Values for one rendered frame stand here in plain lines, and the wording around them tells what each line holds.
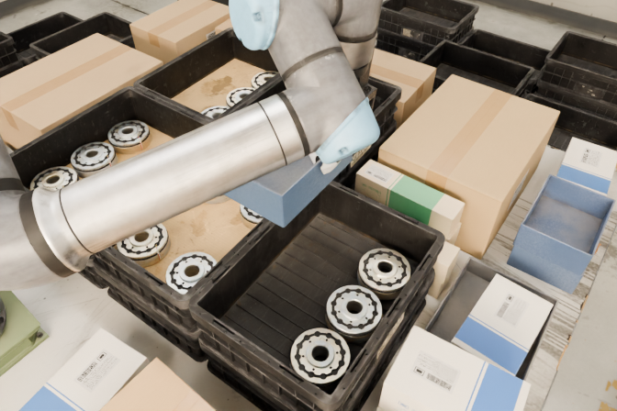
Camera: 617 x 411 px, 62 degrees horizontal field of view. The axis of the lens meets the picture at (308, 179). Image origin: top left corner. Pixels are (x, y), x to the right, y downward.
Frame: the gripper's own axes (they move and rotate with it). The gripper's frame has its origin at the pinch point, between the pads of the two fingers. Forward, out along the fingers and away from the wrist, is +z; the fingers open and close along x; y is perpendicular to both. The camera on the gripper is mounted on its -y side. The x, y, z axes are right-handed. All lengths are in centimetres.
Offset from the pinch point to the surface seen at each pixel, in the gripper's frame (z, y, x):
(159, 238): 29.2, -14.2, 27.4
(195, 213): 32.1, -3.1, 28.9
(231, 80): 35, 41, 61
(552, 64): 54, 158, -7
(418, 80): 27, 71, 15
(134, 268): 21.3, -24.5, 20.5
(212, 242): 31.2, -6.7, 19.8
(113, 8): 141, 147, 286
